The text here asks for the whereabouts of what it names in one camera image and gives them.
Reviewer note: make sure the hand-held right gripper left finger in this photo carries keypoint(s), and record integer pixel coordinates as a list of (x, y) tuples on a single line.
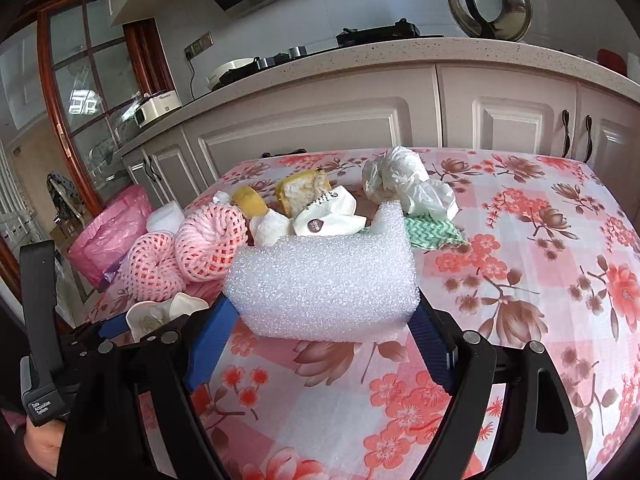
[(210, 345)]

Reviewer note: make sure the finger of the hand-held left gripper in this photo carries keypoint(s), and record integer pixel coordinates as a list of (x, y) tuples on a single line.
[(114, 327)]

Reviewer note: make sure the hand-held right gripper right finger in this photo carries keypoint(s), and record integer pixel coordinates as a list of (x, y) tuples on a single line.
[(434, 355)]

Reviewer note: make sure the pink trash bag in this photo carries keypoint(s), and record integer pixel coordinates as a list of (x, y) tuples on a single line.
[(100, 240)]

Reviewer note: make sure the white foam block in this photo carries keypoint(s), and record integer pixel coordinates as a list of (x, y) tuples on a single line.
[(320, 280)]

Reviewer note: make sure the white paper packet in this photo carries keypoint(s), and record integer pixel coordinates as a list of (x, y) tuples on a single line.
[(330, 210)]

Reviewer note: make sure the white plastic bag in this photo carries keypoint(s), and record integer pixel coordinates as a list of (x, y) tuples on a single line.
[(400, 170)]

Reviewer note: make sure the person's left hand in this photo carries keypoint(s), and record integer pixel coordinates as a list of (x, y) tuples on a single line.
[(45, 447)]

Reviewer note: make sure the pink foam fruit net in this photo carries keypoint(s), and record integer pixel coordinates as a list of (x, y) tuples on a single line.
[(210, 240), (152, 270)]

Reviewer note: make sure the floral pink tablecloth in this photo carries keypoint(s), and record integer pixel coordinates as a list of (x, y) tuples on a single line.
[(500, 285)]

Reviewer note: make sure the dark patterned cloth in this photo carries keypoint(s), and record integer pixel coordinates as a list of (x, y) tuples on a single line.
[(62, 195)]

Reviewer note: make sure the small white foam wrap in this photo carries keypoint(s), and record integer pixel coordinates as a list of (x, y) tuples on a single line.
[(165, 219)]

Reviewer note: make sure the green patterned cloth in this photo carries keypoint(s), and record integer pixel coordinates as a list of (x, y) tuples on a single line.
[(435, 235)]

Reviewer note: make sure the crumpled white tissue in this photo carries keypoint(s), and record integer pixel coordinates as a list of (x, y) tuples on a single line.
[(270, 230)]

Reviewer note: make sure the yellow fruit peel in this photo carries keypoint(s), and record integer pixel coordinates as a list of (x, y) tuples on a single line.
[(247, 200)]

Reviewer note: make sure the wooden glass door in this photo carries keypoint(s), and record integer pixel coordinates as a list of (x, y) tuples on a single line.
[(45, 110)]

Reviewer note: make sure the white rice cooker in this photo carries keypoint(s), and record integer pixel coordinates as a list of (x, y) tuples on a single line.
[(160, 105)]

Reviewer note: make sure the wide cream cabinet door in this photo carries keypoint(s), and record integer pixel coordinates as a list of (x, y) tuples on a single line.
[(310, 110)]

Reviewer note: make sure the white shallow pan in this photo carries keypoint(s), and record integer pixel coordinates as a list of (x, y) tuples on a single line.
[(230, 67)]

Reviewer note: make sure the speckled kitchen countertop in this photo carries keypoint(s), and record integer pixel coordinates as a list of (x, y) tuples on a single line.
[(350, 65)]

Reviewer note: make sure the black gas stove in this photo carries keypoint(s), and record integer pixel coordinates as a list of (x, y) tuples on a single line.
[(375, 35)]

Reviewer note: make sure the red container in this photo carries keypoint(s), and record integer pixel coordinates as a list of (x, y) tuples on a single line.
[(611, 62)]

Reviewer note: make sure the black lid stand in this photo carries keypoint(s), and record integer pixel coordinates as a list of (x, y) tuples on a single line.
[(467, 5)]

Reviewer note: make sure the steel pot lid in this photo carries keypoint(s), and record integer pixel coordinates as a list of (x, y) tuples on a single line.
[(510, 5)]

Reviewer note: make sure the bronze wall outlet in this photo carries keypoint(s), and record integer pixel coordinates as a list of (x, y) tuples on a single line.
[(198, 45)]

